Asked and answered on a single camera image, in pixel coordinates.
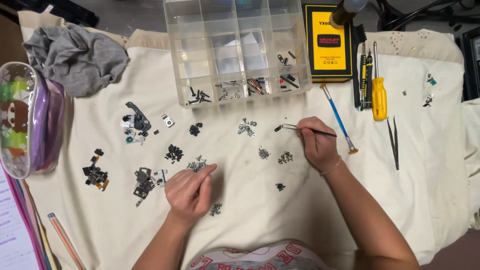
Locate black screws in box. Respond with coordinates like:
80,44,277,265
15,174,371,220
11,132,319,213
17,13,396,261
187,86,213,105

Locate pile of long silver screws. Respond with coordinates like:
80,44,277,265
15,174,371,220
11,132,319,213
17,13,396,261
186,154,208,173

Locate white fabric at edge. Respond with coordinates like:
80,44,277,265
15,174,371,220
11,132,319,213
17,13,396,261
460,98,480,230

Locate pile of black orange flex parts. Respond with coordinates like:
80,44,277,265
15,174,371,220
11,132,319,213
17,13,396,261
82,148,110,192

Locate yellow handled screwdriver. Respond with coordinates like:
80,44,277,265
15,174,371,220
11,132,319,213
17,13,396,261
371,41,388,121

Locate person's left hand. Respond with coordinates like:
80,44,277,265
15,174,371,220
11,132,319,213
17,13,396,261
164,163,218,223

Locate pile of black camera parts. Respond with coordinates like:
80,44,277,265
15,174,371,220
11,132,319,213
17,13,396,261
120,101,152,145

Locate pile of black screws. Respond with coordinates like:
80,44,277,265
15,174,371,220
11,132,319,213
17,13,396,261
164,144,185,164

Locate yellow black tool set box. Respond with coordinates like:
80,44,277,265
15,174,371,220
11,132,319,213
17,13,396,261
302,4,354,83

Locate person's white red print shirt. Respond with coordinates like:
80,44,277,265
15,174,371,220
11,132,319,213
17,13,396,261
186,241,331,270

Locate black flat object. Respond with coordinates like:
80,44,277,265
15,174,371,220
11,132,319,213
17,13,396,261
0,0,100,28

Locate crumpled grey cloth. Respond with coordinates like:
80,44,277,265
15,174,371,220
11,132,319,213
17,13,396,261
22,24,129,98

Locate black device at edge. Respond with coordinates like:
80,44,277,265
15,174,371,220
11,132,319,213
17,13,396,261
455,25,480,102

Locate copper parts in box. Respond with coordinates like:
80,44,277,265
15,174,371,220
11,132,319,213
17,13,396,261
246,76,270,97

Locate clear plastic compartment box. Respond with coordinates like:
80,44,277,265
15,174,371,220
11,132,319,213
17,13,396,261
163,0,313,109

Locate stack of notebooks and papers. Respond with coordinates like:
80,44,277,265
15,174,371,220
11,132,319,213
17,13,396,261
0,165,57,270

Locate pile of silver washer screws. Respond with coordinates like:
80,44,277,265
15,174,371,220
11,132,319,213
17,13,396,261
236,118,258,138

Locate brown bottle with white cap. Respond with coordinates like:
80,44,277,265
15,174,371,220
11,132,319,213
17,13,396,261
329,0,369,29

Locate silver screws in box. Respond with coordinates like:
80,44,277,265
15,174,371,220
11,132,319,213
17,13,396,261
215,80,243,101

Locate clear purple pencil case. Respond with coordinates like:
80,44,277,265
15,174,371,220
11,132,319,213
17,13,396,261
0,61,67,180

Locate person's right hand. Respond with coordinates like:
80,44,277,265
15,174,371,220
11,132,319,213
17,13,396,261
296,116,342,174

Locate blue handled small paintbrush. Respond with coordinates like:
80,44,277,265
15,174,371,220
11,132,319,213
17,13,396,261
319,83,359,155

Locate pile of grey metal shields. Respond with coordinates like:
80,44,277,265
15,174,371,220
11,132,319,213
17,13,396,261
133,167,168,208

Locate thin black metal tweezers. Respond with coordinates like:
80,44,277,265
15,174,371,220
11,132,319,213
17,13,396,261
281,124,338,138

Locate bundle of black cables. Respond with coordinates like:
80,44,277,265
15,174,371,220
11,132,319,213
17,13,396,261
375,0,480,32

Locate cream work cloth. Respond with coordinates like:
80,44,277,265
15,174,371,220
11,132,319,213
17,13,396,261
17,9,472,270

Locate black strips in box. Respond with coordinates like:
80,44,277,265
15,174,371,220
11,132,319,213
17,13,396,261
278,74,301,93

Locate black pointed tweezers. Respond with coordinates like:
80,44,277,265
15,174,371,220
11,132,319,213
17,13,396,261
386,115,400,171

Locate small black brackets in box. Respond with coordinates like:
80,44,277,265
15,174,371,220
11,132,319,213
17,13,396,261
277,50,297,67

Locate thin bracelet on wrist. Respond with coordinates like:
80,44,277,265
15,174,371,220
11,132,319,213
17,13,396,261
319,155,343,176

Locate orange clear pen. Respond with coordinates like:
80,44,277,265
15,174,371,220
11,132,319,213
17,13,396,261
47,212,87,270

